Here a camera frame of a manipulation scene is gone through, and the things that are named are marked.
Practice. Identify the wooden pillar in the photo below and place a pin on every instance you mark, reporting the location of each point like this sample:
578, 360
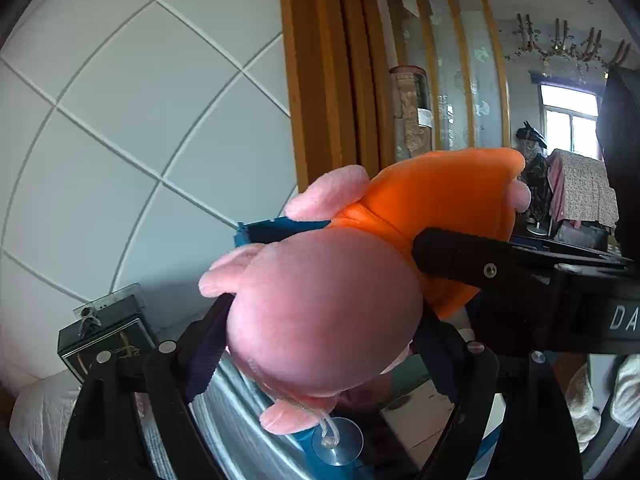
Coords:
325, 60

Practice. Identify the wooden slatted glass partition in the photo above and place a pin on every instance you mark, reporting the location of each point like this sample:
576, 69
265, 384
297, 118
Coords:
450, 60

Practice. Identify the black gift box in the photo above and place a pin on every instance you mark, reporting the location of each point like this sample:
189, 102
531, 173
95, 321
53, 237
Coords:
120, 325

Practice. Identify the hanging flower garland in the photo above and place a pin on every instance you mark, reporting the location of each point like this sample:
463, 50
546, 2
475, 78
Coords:
555, 50

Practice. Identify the dark hanging garment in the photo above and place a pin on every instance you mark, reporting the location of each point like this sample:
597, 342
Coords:
537, 175

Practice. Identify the blue plastic crate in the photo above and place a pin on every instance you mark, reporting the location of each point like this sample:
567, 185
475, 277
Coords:
270, 232

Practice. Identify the floral cloth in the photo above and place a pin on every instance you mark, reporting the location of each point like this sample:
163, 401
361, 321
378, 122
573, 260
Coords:
580, 185

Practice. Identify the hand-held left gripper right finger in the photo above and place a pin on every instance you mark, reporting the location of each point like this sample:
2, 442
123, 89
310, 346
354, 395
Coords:
440, 360

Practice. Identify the brown cylindrical container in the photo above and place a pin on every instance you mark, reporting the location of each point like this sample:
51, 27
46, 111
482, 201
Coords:
407, 105

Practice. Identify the window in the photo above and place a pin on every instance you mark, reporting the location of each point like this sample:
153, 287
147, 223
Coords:
570, 125

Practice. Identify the white cardboard box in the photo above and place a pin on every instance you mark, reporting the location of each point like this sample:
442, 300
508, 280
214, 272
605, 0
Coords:
415, 415

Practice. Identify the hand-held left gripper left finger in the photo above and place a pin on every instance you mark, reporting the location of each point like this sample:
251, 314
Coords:
205, 355

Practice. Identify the person's right hand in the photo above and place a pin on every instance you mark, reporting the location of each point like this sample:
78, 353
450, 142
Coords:
582, 400

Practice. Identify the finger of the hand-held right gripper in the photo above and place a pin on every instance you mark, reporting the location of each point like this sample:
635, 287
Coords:
465, 260

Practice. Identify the white padded headboard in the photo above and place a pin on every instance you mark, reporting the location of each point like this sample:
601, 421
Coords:
125, 110

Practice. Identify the white striped bed sheet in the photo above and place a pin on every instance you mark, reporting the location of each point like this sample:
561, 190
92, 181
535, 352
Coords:
40, 420

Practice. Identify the pig plush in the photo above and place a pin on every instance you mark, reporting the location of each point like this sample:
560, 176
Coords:
325, 300

